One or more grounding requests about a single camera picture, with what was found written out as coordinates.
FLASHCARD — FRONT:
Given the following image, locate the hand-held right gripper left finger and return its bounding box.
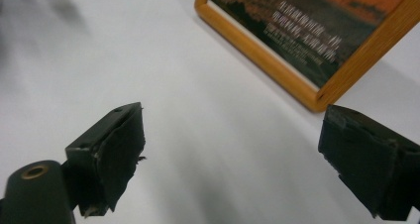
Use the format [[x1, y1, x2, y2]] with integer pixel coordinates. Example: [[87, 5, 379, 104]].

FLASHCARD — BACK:
[[64, 101, 147, 219]]

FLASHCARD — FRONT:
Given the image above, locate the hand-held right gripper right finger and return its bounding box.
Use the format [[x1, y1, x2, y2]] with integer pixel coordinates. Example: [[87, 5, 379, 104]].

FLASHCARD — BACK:
[[317, 104, 420, 222]]

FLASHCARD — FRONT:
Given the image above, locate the wooden photo frame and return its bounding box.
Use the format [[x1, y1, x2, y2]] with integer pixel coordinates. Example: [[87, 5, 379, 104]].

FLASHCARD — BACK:
[[193, 0, 420, 114]]

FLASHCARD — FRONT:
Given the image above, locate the white table sheet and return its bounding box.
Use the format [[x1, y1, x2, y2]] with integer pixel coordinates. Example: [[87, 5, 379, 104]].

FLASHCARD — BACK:
[[0, 0, 420, 224]]

